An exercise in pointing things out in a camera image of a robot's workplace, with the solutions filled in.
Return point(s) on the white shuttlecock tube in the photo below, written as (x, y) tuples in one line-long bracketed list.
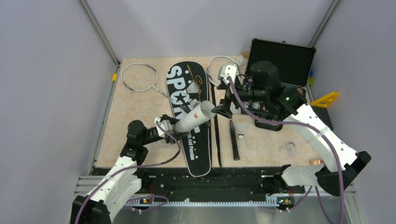
[(199, 115)]

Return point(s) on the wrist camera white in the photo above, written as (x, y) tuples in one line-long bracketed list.
[(162, 126), (227, 71)]

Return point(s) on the shuttlecock at racket top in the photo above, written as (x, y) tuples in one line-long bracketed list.
[(240, 60)]

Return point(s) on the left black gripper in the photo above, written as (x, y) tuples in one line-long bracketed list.
[(173, 135)]

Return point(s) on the left white badminton racket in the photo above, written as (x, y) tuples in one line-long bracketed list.
[(140, 77)]

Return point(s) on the shuttlecock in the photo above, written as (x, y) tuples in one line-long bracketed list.
[(235, 110), (192, 88), (240, 129), (240, 60)]

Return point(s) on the white badminton racket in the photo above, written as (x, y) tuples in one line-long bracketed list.
[(233, 137), (140, 77)]

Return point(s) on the yellow plastic triangle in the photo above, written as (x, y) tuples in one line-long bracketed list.
[(325, 101)]

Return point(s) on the yellow clip on rail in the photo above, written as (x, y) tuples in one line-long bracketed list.
[(114, 77)]

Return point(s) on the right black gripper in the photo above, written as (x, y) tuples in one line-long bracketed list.
[(229, 96)]

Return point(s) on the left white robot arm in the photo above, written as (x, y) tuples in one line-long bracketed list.
[(102, 204)]

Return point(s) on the right white badminton racket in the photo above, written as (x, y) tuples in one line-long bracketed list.
[(233, 137)]

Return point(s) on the shuttlecock on bag top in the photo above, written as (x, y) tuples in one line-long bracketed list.
[(192, 88)]

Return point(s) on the black racket bag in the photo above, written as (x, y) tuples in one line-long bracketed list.
[(186, 82)]

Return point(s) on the yellow block at corner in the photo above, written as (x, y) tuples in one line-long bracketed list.
[(310, 81)]

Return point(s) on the black poker chip case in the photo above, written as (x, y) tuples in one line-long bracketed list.
[(287, 61)]

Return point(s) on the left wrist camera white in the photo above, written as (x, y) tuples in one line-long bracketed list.
[(162, 126)]

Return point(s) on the translucent tube cap right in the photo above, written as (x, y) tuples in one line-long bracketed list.
[(289, 150)]

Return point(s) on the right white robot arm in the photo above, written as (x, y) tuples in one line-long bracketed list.
[(342, 163)]

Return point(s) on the black perforated plate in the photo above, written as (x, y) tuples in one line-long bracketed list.
[(325, 117)]

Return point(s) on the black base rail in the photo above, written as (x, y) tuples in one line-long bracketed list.
[(248, 186)]

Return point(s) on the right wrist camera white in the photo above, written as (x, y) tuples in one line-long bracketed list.
[(227, 71)]

